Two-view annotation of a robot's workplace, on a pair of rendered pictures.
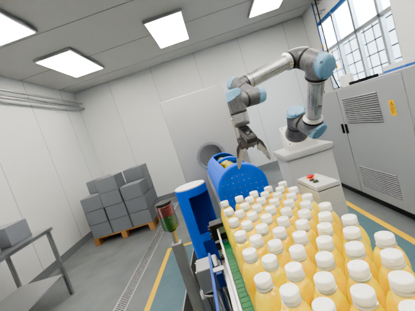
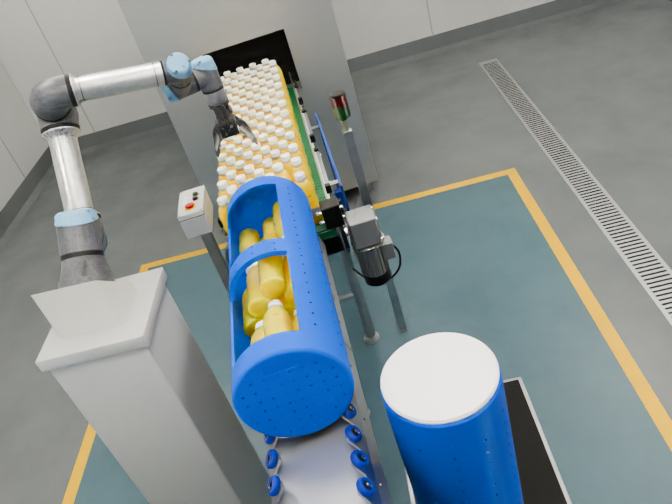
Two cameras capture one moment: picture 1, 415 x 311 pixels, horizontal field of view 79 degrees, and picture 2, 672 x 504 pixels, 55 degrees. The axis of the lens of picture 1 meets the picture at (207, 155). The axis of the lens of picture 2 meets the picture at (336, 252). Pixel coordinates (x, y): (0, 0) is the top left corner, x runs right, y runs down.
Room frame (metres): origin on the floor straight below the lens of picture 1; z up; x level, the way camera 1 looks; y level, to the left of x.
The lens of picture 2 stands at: (3.28, 0.17, 2.16)
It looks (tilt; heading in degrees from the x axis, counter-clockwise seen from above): 34 degrees down; 184
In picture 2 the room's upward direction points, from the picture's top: 18 degrees counter-clockwise
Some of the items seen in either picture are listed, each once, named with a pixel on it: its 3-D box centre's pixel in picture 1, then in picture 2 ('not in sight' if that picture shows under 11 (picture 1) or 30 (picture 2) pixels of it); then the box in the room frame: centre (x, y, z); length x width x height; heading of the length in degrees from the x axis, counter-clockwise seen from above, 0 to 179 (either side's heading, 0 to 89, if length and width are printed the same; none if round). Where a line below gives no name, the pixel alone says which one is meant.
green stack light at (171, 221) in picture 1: (168, 221); (341, 110); (0.90, 0.21, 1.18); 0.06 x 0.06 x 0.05
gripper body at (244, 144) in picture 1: (245, 136); (224, 118); (1.15, -0.19, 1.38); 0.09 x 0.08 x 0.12; 2
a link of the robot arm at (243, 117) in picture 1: (239, 118); (216, 95); (1.14, -0.19, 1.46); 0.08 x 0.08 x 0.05
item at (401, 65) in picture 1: (399, 65); not in sight; (2.32, -1.93, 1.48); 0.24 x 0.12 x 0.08; 4
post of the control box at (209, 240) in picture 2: not in sight; (244, 316); (1.11, -0.43, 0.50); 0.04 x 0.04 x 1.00; 2
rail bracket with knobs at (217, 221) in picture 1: (218, 231); (331, 214); (1.25, 0.06, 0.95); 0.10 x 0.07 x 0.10; 92
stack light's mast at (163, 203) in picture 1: (169, 222); (341, 112); (0.90, 0.21, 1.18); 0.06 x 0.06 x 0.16
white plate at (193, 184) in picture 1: (189, 186); (438, 375); (2.23, 0.24, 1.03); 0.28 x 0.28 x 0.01
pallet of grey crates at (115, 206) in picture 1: (122, 202); not in sight; (5.01, 1.91, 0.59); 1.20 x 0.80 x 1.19; 86
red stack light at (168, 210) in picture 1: (165, 210); (338, 100); (0.90, 0.21, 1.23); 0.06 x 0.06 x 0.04
